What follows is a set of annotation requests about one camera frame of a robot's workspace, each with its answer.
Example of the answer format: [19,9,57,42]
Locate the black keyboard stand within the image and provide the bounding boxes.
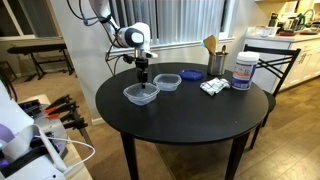
[16,49,76,81]

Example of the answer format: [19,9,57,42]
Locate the clear plastic lunchbox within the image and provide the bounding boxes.
[122,82,161,107]
[152,73,183,92]

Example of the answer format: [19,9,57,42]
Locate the white window blinds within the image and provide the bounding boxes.
[108,0,232,48]

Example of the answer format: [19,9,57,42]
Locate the black orange clamp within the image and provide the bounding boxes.
[44,102,80,116]
[45,111,81,124]
[45,94,73,111]

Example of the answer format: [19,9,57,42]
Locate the silver kitchen appliance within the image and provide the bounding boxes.
[283,15,302,33]

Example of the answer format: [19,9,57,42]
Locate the checkered dish cloth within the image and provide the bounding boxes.
[199,77,232,97]

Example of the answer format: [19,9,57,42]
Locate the round black table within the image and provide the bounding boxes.
[95,62,270,180]

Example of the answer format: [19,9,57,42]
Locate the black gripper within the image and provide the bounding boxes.
[135,57,150,89]

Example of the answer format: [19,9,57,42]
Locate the wooden spatula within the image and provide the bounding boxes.
[200,34,219,56]

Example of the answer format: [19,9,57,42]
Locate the white wipes canister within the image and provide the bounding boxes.
[230,51,261,91]

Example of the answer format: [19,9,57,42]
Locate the white cable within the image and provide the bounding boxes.
[34,134,97,175]

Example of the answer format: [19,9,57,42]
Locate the white counter basket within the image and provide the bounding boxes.
[261,26,280,38]

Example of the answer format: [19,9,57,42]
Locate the red bowl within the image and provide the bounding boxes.
[278,30,297,37]

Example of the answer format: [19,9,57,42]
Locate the blue plastic lunchbox lid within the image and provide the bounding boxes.
[178,68,205,82]

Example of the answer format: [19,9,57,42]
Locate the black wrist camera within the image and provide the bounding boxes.
[122,53,137,65]

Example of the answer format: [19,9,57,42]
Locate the white kitchen counter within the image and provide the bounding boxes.
[244,32,320,92]

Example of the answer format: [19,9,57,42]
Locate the metal utensil cup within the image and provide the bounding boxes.
[207,51,229,77]

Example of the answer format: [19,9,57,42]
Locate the black water bottle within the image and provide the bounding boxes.
[268,12,280,28]

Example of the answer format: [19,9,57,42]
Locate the black keyboard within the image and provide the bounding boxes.
[6,42,68,56]

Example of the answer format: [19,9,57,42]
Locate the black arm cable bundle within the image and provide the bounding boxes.
[65,0,142,77]

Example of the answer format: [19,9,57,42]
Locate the black metal chair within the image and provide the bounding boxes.
[242,43,302,150]

